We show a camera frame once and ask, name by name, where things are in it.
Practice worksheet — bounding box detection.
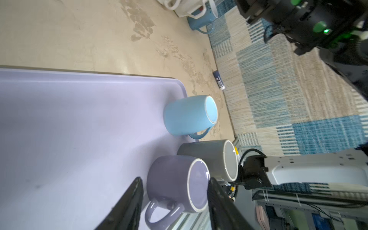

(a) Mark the lavender plastic tray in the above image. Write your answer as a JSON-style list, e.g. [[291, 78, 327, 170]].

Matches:
[[1, 69, 192, 230]]

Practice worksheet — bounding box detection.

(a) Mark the grey mug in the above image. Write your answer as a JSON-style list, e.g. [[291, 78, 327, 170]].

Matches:
[[177, 140, 238, 182]]

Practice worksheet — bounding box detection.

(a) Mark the purple mug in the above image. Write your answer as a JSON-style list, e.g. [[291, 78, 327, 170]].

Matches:
[[145, 155, 210, 230]]

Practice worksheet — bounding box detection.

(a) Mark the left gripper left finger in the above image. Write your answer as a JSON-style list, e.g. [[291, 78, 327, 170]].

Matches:
[[96, 177, 144, 230]]

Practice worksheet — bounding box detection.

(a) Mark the light blue mug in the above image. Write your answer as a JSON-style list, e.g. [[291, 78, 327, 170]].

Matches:
[[163, 95, 218, 140]]

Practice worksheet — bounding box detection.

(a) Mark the white round mug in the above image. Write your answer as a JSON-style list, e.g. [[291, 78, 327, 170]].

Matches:
[[157, 0, 181, 11]]

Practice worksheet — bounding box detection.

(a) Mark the teal blue square mug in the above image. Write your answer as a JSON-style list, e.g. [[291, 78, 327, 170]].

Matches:
[[187, 1, 219, 35]]

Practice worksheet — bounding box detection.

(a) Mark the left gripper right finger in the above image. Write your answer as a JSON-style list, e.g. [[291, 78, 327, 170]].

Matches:
[[207, 177, 253, 230]]

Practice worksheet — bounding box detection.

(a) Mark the white tall mug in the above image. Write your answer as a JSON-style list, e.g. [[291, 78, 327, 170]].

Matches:
[[174, 0, 207, 19]]

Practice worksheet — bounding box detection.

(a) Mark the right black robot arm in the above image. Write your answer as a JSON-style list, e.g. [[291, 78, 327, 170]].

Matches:
[[234, 1, 368, 189]]

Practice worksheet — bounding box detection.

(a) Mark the pink small box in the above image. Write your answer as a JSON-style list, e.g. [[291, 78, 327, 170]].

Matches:
[[255, 205, 270, 230]]

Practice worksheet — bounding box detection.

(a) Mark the blue white glue stick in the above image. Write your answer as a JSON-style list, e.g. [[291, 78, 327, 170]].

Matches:
[[213, 71, 225, 90]]

